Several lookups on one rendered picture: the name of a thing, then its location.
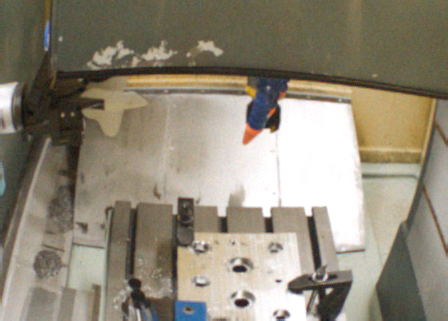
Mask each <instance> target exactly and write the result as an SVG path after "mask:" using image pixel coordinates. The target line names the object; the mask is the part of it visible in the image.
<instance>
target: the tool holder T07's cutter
mask: <svg viewBox="0 0 448 321"><path fill-rule="evenodd" d="M253 105H254V102H253V101H252V100H251V101H250V102H249V104H247V109H246V121H245V124H246V123H247V122H248V118H249V117H250V113H251V112H252V107H253ZM281 111H282V109H281V105H280V104H279V103H278V105H277V107H276V108H275V111H274V112H273V113H272V115H270V117H269V118H268V121H267V122H266V125H265V127H264V128H263V130H264V129H270V133H271V134H272V133H274V132H277V131H278V130H279V125H280V124H281Z"/></svg>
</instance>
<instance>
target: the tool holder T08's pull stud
mask: <svg viewBox="0 0 448 321"><path fill-rule="evenodd" d="M128 286H129V287H130V288H132V292H131V293H130V295H131V300H132V304H133V305H134V306H137V307H140V308H142V307H145V306H146V305H147V301H146V294H145V293H144V292H143V291H141V288H142V287H141V286H142V281H141V280H139V279H137V278H132V279H129V281H128Z"/></svg>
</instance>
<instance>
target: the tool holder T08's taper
mask: <svg viewBox="0 0 448 321"><path fill-rule="evenodd" d="M146 301H147V305H146V306H145V307H142V308H140V307H137V306H134V305H133V304H132V300H131V297H130V298H129V301H128V304H129V316H130V317H129V321H160V320H159V318H158V316H157V313H156V311H155V309H154V307H153V305H152V303H151V301H150V300H149V298H148V297H146Z"/></svg>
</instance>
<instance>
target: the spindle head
mask: <svg viewBox="0 0 448 321"><path fill-rule="evenodd" d="M52 2H53V3H52V15H51V16H52V19H51V21H52V22H51V25H52V26H51V44H50V45H51V49H50V50H51V54H50V56H51V58H50V61H51V64H50V65H51V71H53V72H56V71H57V73H56V76H55V78H56V80H57V81H60V80H68V79H75V80H76V79H85V78H94V77H95V78H103V77H114V76H117V77H124V76H136V75H140V76H149V75H189V74H190V75H216V76H244V77H267V78H270V79H291V80H295V81H309V82H319V83H325V84H337V85H342V86H350V87H361V88H363V89H373V90H383V91H385V92H395V93H401V94H407V95H416V96H418V97H428V98H433V99H439V100H448V0H52Z"/></svg>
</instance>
